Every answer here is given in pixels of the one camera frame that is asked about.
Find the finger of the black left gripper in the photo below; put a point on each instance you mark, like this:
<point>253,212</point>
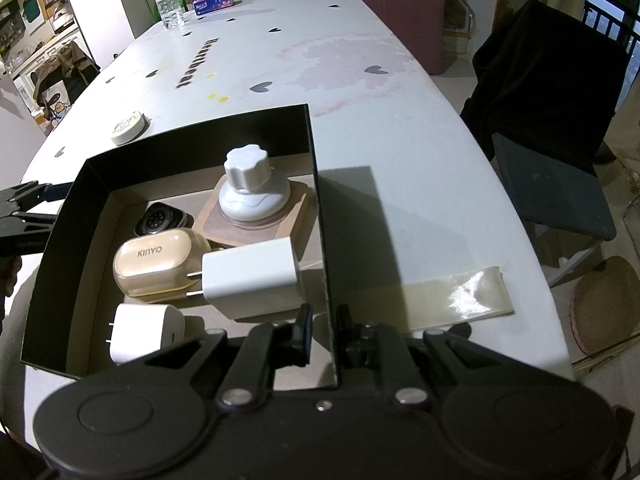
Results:
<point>267,348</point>

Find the large white charger block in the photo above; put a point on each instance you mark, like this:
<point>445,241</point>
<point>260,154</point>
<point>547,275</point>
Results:
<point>252,280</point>

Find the clear tape strip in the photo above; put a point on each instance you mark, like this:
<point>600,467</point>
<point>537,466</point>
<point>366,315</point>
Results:
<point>435,303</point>

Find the blue tissue pack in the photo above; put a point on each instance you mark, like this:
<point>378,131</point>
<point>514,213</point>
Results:
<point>202,7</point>

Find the small white plug charger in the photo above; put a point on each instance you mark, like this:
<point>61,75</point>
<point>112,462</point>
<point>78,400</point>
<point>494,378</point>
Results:
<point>142,329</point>

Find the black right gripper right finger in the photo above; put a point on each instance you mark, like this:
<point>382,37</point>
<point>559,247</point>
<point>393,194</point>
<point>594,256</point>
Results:
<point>374,356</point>

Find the black chair with bag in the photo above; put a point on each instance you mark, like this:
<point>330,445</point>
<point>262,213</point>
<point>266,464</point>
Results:
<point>59,81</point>

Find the white suction knob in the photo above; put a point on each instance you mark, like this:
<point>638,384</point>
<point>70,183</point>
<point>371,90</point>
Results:
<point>252,191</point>

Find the white round tape tin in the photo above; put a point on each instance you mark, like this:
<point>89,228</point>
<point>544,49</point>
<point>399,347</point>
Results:
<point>128,129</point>

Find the square wooden coaster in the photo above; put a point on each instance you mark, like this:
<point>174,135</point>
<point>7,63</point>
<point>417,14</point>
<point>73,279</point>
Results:
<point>218,229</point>

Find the black office chair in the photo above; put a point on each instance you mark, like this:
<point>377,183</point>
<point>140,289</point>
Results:
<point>546,92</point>

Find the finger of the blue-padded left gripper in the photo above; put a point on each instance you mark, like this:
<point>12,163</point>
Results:
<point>34,193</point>

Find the black smartwatch body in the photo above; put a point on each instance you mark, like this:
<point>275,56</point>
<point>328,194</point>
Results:
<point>160,217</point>

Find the round brown stool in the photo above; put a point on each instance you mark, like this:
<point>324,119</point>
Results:
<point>605,306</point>

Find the black cardboard box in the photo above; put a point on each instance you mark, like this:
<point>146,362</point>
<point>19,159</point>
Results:
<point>75,294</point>

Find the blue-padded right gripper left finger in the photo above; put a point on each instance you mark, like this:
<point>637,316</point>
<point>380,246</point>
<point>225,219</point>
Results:
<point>25,233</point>

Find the beige earbuds case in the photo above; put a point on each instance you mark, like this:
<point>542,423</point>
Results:
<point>151,266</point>

